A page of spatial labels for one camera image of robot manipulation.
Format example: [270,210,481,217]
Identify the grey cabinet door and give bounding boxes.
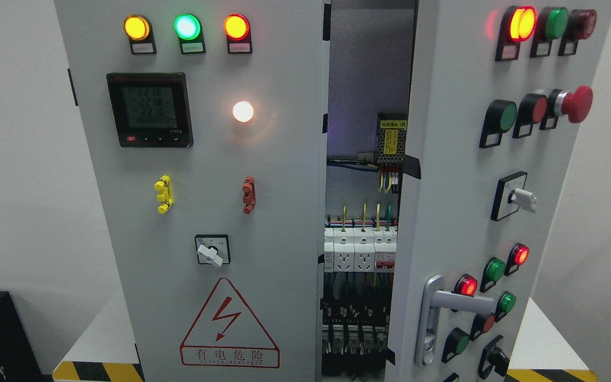
[54,1,329,381]
[385,1,611,381]

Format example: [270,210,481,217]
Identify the red indicator light left door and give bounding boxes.
[223,14,252,54]

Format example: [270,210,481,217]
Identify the green indicator light left door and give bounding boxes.
[173,14,206,54]

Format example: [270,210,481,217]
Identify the yellow indicator light left door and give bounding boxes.
[123,14,157,54]

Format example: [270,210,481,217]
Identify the lit red light right door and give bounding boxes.
[495,6,537,62]

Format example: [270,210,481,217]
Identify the red terminal connector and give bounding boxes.
[242,176,256,214]

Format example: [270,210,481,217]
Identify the white indicator light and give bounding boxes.
[231,101,255,123]

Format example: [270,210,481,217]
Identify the perforated metal power supply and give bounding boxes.
[376,112,408,164]

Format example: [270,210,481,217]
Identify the yellow terminal connector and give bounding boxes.
[154,175,174,214]

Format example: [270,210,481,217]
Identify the relay modules with red leds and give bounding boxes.
[321,324,388,355]

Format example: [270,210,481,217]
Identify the red electric hazard warning sticker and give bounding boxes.
[180,277,281,368]

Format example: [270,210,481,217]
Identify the black digital power meter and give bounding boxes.
[106,72,194,148]

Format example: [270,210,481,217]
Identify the red emergency stop button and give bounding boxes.
[540,85,593,131]

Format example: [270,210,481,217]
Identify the white din rail sockets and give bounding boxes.
[324,227,397,273]

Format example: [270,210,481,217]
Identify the white rotary selector switch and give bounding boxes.
[194,234,231,268]

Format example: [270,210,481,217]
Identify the silver door handle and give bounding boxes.
[414,275,497,367]

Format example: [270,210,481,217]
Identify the white selector switch right door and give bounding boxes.
[490,171,538,221]

